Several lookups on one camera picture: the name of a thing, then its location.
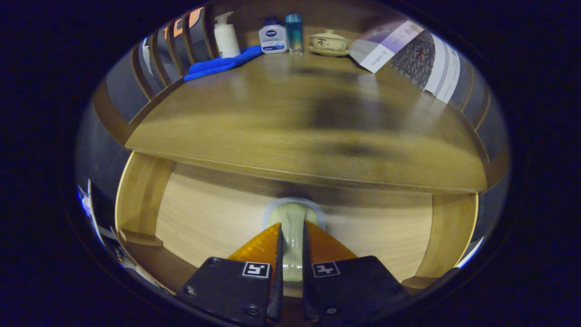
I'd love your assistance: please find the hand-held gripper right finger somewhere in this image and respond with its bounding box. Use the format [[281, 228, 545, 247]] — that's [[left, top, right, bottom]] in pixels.
[[302, 220, 411, 326]]

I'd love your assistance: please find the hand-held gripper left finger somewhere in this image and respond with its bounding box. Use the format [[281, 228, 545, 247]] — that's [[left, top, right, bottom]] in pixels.
[[176, 222, 284, 327]]

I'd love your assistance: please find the wooden drawer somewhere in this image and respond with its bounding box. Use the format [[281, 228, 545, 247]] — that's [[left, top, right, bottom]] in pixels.
[[113, 151, 479, 296]]

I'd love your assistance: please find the wooden countertop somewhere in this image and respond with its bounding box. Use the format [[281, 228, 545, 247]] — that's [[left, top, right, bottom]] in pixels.
[[125, 43, 488, 193]]

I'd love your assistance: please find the wooden cabinet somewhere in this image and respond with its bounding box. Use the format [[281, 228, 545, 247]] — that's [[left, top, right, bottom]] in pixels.
[[75, 0, 511, 200]]

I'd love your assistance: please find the blue cloth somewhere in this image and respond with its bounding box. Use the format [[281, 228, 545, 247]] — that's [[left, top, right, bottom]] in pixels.
[[183, 45, 264, 82]]

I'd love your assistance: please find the beige lidded tea cup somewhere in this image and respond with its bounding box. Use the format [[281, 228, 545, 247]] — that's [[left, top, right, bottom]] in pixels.
[[309, 29, 351, 58]]

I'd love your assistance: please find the white bottle with blue cap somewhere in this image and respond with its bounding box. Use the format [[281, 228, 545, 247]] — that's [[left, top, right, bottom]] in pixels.
[[258, 17, 289, 55]]

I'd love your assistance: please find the dark patterned book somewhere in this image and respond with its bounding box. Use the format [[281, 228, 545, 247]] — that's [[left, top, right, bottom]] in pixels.
[[390, 30, 450, 97]]

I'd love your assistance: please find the teal bottle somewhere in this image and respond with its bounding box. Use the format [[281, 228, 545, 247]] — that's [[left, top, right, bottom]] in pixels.
[[285, 13, 303, 53]]

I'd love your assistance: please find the white pump bottle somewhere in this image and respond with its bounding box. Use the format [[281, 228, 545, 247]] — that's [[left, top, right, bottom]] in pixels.
[[213, 11, 241, 59]]

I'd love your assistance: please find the purple and white book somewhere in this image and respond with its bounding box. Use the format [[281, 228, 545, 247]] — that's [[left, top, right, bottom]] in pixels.
[[349, 19, 425, 74]]

